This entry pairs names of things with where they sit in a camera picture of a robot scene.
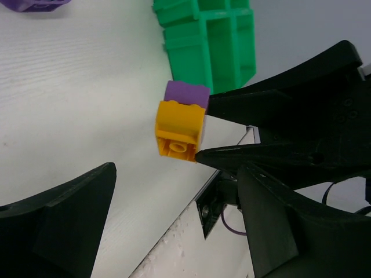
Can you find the green compartment tray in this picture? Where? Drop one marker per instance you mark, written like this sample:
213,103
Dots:
209,43

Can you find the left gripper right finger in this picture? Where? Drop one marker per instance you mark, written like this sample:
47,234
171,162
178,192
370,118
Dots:
290,235

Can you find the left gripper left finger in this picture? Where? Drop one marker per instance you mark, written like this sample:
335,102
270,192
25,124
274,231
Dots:
57,233

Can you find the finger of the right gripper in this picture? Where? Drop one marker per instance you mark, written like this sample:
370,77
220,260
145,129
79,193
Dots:
322,95
297,165

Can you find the purple lotus lego piece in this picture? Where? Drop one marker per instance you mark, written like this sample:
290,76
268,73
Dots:
26,6

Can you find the yellow curved lego brick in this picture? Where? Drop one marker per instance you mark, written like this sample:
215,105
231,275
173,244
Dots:
179,129

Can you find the purple butterfly lego piece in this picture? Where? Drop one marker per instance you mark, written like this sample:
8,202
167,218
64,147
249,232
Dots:
188,94

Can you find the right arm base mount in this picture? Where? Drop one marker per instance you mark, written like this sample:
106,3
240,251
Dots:
220,190

